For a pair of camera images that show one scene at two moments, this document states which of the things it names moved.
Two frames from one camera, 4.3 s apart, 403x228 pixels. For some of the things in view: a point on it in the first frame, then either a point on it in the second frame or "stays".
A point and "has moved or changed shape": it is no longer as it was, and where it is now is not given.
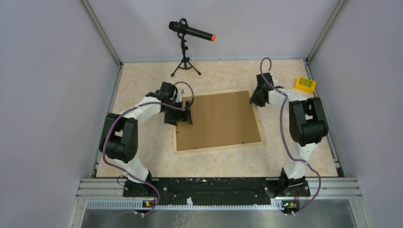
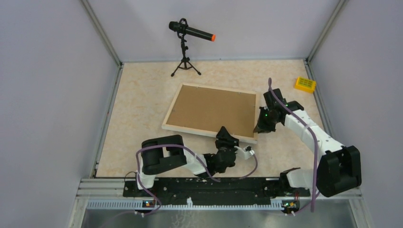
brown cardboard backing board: [218, 120] has moved or changed shape
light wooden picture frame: [190, 150] has moved or changed shape
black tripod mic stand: [185, 63] stays
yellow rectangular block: [305, 84] stays
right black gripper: [253, 99] to [261, 128]
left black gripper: [181, 116] to [223, 137]
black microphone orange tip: [182, 27] stays
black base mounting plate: [215, 191] stays
